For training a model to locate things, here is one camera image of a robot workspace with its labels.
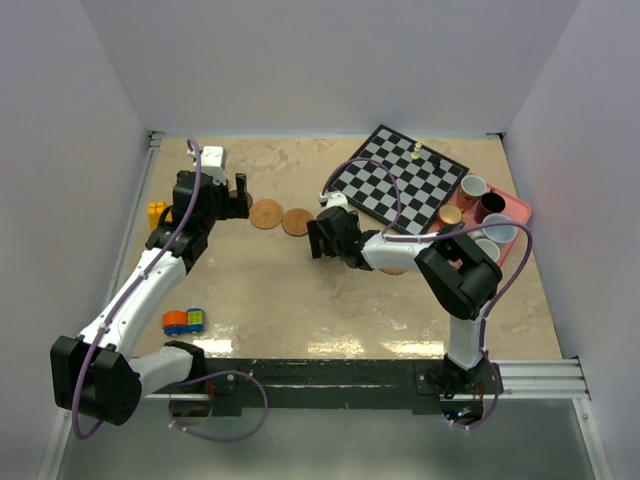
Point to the light blue cup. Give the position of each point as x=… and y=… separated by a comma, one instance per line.
x=498, y=228

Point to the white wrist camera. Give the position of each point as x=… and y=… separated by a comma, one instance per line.
x=333, y=199
x=210, y=162

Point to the aluminium rail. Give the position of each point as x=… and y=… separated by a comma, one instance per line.
x=536, y=379
x=119, y=274

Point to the aluminium left rail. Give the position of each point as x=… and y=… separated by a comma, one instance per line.
x=119, y=274

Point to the small woven rattan coaster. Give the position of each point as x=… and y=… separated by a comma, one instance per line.
x=266, y=214

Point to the yellow toy block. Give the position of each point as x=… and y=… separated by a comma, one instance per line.
x=158, y=212

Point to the black white chessboard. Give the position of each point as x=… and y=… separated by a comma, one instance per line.
x=384, y=182

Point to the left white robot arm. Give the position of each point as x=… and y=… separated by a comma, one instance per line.
x=94, y=373

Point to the orange toy car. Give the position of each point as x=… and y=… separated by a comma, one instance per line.
x=190, y=321

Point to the copper orange cup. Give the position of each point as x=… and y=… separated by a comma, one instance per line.
x=449, y=215

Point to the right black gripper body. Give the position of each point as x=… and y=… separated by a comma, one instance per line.
x=331, y=247

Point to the white floral mug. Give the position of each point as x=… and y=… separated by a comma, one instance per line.
x=471, y=189

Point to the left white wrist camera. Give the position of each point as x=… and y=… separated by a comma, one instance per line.
x=210, y=162

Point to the pink plastic tray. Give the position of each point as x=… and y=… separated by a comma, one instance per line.
x=516, y=209

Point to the large woven rattan coaster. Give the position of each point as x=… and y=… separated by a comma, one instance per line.
x=393, y=271

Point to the black maroon cup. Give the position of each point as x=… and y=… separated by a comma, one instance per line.
x=489, y=203

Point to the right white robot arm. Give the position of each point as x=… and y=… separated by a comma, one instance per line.
x=462, y=277

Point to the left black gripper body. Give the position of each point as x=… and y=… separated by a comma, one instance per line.
x=219, y=210

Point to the aluminium front rail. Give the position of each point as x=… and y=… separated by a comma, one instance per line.
x=536, y=379

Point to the grey white mug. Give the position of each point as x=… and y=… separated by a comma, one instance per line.
x=488, y=246

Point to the dark walnut coaster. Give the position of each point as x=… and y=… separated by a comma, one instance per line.
x=234, y=194

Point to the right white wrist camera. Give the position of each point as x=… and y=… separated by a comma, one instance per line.
x=333, y=199

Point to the light wooden coaster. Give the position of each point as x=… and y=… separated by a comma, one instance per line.
x=294, y=222

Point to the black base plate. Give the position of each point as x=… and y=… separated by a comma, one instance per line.
x=352, y=400

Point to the white chess piece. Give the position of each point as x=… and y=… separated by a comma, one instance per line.
x=416, y=153

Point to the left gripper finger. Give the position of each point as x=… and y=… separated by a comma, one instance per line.
x=221, y=189
x=240, y=201

